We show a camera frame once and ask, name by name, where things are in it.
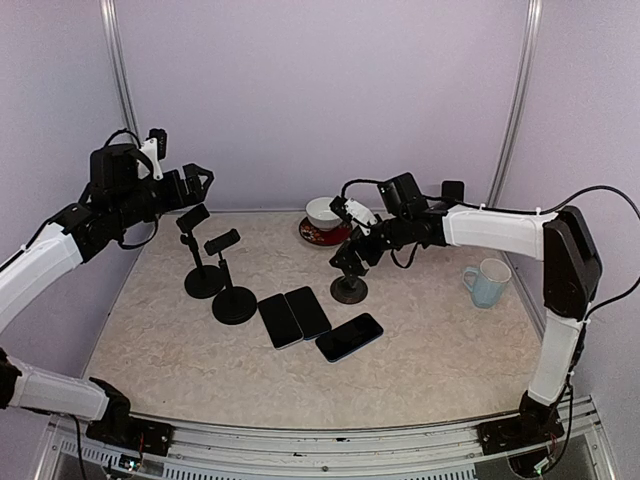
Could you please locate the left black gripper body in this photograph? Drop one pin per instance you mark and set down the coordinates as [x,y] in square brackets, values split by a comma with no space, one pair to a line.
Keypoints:
[173,199]

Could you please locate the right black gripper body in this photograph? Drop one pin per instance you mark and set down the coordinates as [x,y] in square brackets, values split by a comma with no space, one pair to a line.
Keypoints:
[374,253]

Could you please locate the small round-base phone stand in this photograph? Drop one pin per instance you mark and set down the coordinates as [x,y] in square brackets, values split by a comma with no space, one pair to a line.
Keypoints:
[349,288]

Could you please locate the black phone white edge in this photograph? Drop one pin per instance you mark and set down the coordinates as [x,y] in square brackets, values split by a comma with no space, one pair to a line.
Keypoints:
[279,321]

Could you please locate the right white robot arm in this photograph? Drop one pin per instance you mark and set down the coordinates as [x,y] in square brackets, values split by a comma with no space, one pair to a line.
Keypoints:
[559,239]

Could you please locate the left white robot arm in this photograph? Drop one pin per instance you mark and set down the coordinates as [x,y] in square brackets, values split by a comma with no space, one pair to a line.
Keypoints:
[126,187]

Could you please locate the black phone blue edge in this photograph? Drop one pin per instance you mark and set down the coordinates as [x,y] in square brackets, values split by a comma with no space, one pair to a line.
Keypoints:
[349,337]

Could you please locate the tall black phone stand rear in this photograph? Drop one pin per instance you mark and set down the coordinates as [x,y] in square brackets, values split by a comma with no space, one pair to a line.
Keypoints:
[203,281]

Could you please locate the tall black phone stand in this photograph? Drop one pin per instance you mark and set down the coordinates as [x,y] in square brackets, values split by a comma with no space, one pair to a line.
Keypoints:
[203,281]
[233,305]

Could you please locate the tall black phone stand front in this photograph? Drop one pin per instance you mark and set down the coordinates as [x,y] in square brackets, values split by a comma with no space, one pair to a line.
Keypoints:
[233,305]

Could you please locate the red patterned saucer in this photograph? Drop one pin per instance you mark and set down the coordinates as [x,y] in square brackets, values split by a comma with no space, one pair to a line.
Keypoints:
[325,238]

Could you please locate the white ceramic bowl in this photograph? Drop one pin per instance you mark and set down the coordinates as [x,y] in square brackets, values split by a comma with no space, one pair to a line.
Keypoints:
[320,215]

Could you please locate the light blue mug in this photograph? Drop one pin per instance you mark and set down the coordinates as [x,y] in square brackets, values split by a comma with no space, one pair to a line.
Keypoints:
[487,282]

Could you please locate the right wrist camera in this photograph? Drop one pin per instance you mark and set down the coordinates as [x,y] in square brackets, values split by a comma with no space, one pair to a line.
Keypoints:
[355,213]

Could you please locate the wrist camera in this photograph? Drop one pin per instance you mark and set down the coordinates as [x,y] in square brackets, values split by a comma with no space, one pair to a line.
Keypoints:
[355,213]
[154,148]

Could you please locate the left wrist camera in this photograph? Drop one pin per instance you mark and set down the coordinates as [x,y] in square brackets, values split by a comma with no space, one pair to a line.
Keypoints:
[154,148]

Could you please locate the right aluminium corner post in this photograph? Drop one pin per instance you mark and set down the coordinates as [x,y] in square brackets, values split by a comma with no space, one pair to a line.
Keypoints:
[525,66]

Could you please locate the aluminium corner post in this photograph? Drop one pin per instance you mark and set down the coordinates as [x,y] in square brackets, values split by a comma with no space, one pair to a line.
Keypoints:
[116,56]
[525,66]

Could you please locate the left aluminium corner post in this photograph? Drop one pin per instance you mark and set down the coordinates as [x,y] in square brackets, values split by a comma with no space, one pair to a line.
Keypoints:
[116,56]

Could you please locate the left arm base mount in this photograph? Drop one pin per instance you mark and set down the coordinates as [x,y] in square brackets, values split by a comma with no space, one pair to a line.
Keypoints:
[133,433]

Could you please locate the aluminium front rail frame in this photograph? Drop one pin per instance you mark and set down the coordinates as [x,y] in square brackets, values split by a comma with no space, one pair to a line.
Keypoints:
[450,450]

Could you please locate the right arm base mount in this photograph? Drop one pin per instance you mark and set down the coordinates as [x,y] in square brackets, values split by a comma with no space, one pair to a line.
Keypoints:
[520,431]

